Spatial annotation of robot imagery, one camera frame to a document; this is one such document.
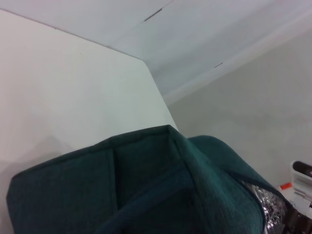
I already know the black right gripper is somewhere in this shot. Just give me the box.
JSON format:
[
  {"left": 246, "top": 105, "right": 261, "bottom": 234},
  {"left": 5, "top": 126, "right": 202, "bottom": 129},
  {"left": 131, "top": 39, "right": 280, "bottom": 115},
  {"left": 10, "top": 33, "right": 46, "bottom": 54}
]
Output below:
[{"left": 285, "top": 199, "right": 312, "bottom": 234}]

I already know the dark teal insulated lunch bag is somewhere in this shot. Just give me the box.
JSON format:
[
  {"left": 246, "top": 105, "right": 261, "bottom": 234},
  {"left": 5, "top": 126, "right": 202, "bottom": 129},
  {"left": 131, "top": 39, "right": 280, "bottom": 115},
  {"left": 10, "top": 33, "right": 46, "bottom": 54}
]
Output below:
[{"left": 6, "top": 124, "right": 293, "bottom": 234}]

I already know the white device with dark panel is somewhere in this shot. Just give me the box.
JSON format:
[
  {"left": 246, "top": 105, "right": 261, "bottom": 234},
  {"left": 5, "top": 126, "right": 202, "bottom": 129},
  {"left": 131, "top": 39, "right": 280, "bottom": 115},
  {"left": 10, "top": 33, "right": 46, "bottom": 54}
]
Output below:
[{"left": 289, "top": 160, "right": 312, "bottom": 210}]

